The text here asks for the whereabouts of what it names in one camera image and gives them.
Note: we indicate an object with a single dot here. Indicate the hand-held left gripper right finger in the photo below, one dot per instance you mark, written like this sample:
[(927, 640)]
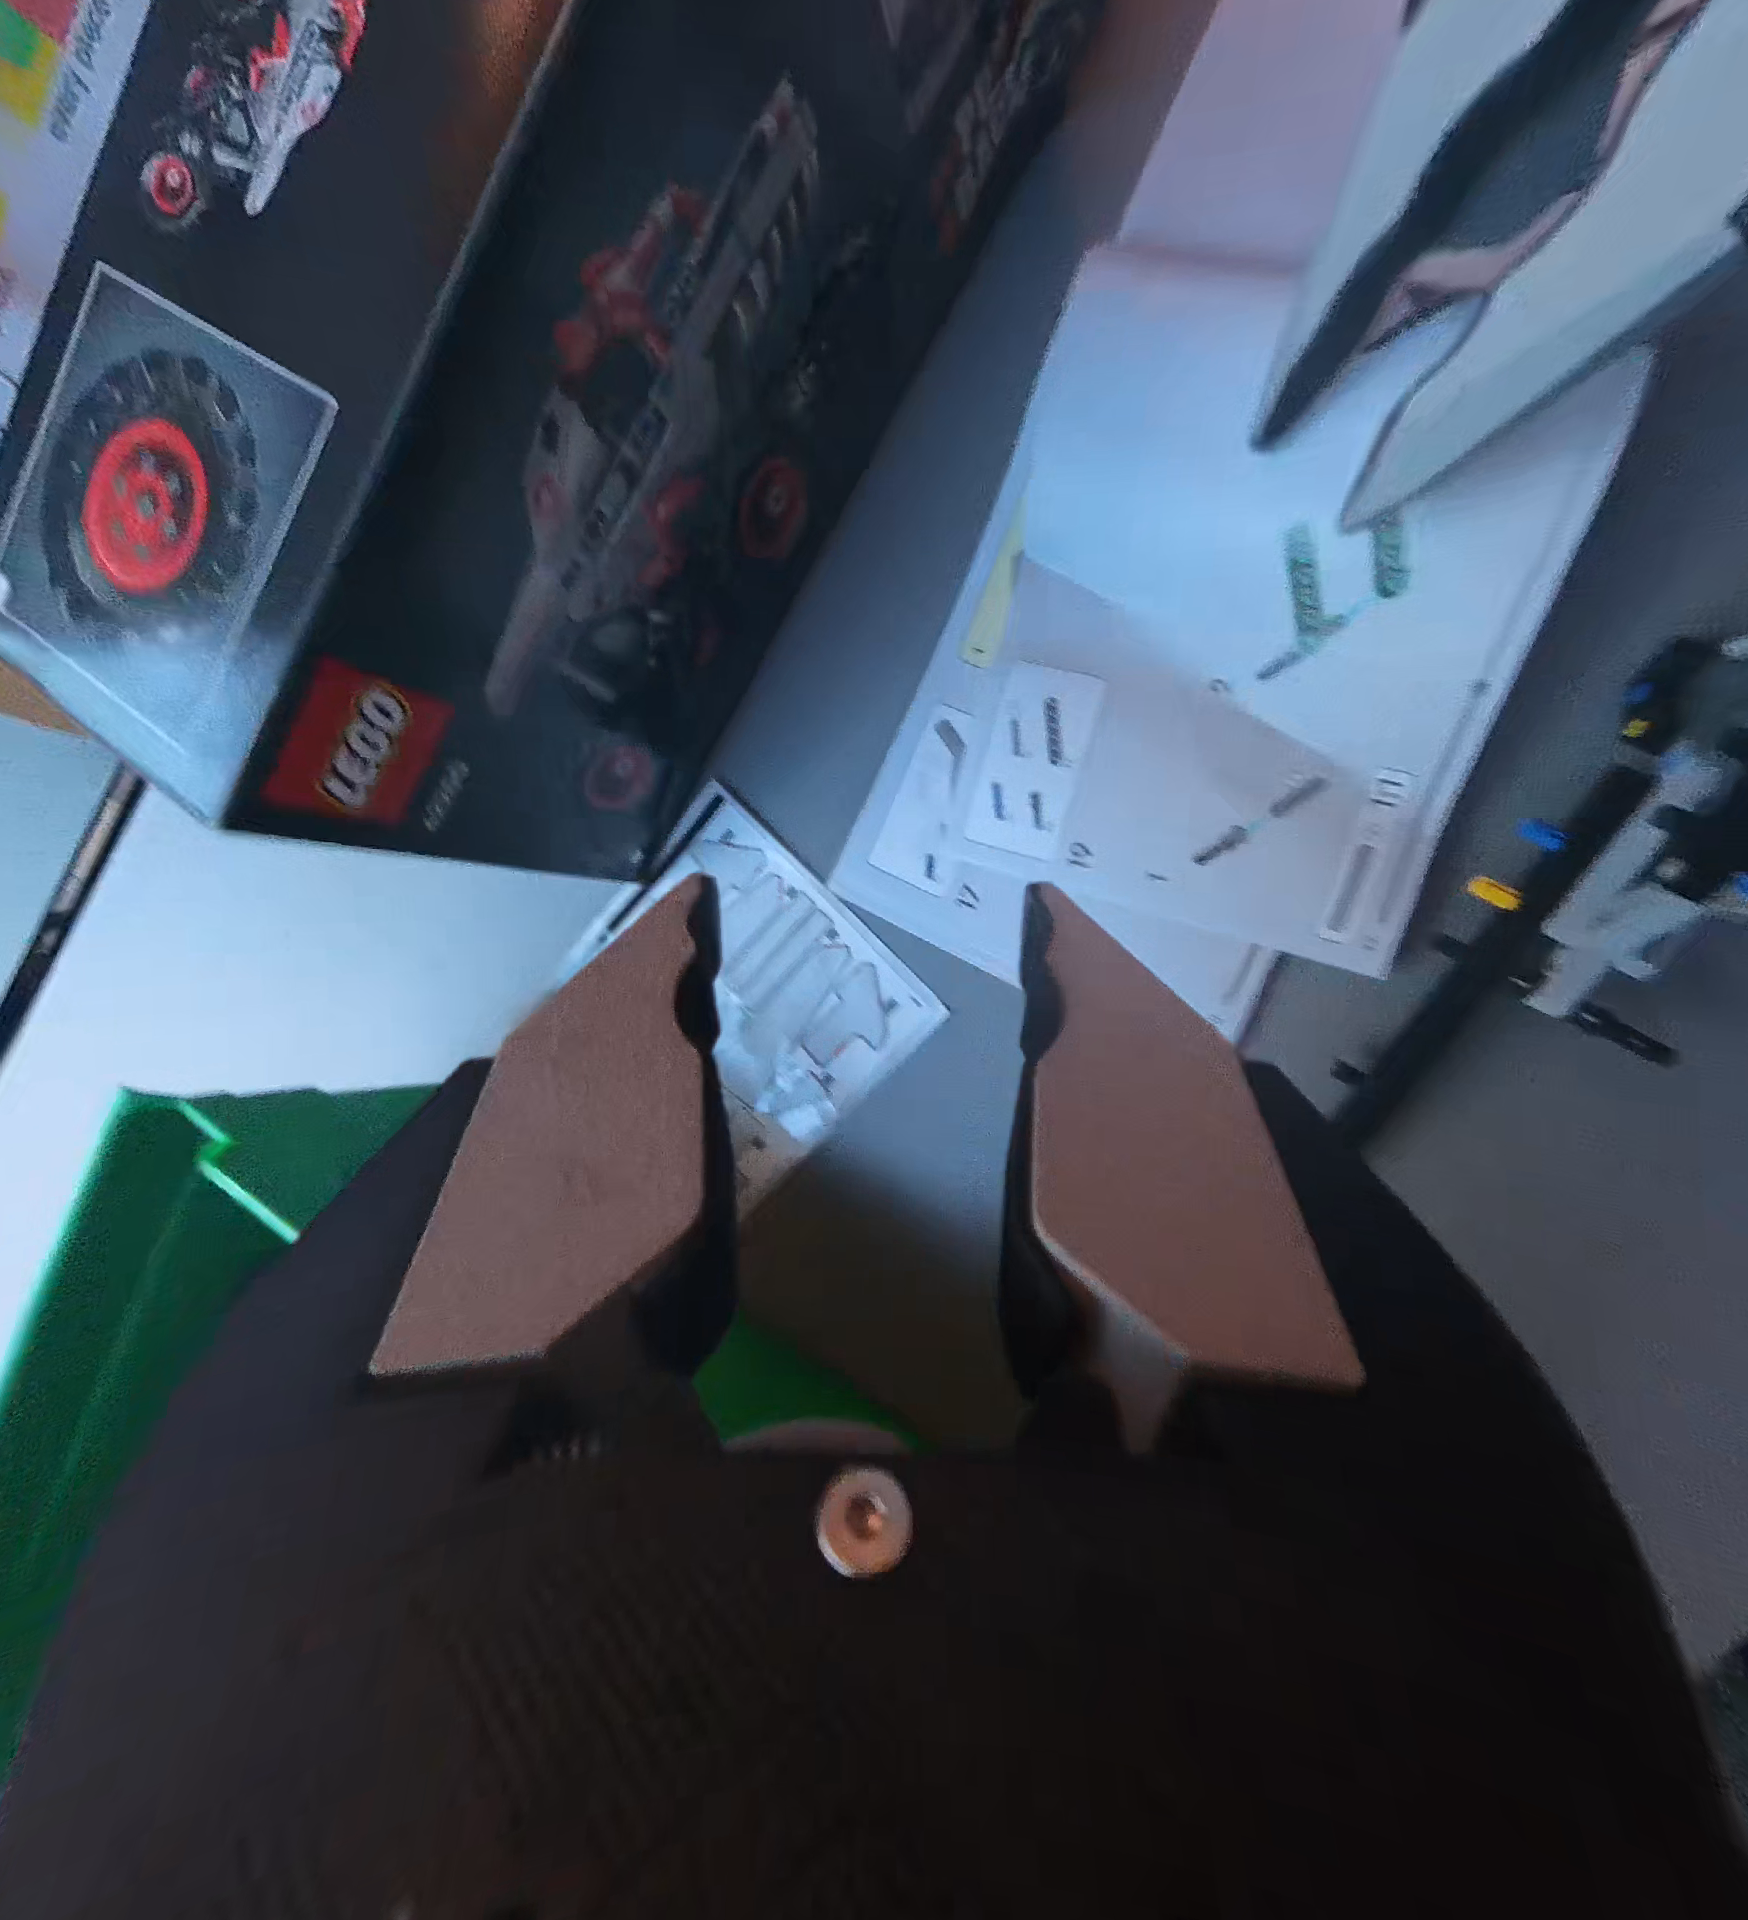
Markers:
[(1174, 1200)]

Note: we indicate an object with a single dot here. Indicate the partly built brick model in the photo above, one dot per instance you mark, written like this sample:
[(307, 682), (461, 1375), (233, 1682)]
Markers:
[(1638, 854)]

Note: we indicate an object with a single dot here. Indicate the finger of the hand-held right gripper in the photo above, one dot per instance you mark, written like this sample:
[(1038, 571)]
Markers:
[(1638, 240), (1392, 180)]

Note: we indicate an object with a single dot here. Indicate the black toy truck set box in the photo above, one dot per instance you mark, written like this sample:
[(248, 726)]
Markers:
[(634, 451)]

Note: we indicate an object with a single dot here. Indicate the open white instruction booklet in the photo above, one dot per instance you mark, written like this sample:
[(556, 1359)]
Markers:
[(1188, 451)]

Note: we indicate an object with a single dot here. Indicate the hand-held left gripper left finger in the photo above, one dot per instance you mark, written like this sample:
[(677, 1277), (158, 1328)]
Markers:
[(558, 1170)]

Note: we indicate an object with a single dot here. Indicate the white sticker sheet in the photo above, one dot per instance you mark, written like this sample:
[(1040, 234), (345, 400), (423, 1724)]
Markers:
[(828, 974)]

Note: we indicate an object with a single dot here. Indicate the green plastic bin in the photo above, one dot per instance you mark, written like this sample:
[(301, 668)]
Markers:
[(138, 1274)]

